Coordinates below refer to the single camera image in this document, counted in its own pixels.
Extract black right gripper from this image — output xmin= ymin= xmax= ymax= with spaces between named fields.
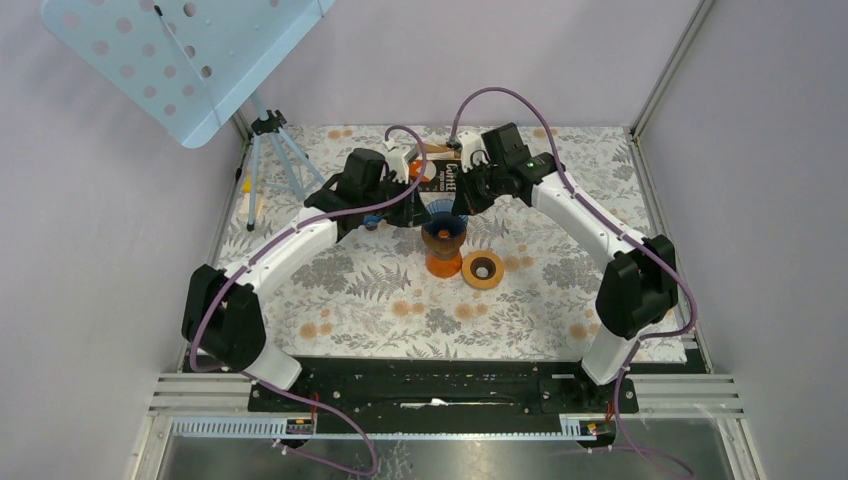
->
xmin=451 ymin=161 xmax=504 ymax=219

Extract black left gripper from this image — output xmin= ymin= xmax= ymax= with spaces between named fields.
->
xmin=364 ymin=176 xmax=433 ymax=230

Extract orange coffee filter box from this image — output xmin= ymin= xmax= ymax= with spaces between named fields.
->
xmin=409 ymin=143 xmax=461 ymax=193

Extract blue glass dripper cone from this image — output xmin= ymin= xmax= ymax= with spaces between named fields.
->
xmin=422 ymin=199 xmax=467 ymax=239

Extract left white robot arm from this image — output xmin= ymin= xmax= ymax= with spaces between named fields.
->
xmin=181 ymin=146 xmax=430 ymax=411

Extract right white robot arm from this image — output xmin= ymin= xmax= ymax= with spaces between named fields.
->
xmin=447 ymin=123 xmax=678 ymax=412

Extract blue dripper on left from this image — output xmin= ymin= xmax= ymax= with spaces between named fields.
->
xmin=363 ymin=215 xmax=382 ymax=231

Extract orange glass carafe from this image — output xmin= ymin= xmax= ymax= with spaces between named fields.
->
xmin=425 ymin=252 xmax=463 ymax=279

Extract floral tablecloth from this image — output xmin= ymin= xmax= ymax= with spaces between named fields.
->
xmin=213 ymin=125 xmax=655 ymax=361

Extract light blue music stand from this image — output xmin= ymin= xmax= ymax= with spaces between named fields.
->
xmin=39 ymin=0 xmax=338 ymax=233

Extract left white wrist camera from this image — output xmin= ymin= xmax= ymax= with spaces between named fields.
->
xmin=383 ymin=139 xmax=419 ymax=184

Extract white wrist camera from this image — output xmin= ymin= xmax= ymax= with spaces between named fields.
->
xmin=446 ymin=131 xmax=490 ymax=173
xmin=383 ymin=139 xmax=419 ymax=184

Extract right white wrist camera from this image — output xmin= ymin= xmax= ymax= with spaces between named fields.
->
xmin=446 ymin=131 xmax=490 ymax=173

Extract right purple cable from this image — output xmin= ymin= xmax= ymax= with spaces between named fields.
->
xmin=449 ymin=86 xmax=700 ymax=480

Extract purple cable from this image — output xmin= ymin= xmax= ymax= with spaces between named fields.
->
xmin=188 ymin=125 xmax=429 ymax=475
xmin=449 ymin=86 xmax=700 ymax=480

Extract light wooden dripper ring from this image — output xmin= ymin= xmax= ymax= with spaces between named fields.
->
xmin=460 ymin=249 xmax=505 ymax=291

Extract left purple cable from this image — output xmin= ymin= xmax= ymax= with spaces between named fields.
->
xmin=188 ymin=125 xmax=429 ymax=475

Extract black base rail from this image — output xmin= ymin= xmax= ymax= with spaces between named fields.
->
xmin=246 ymin=357 xmax=641 ymax=435

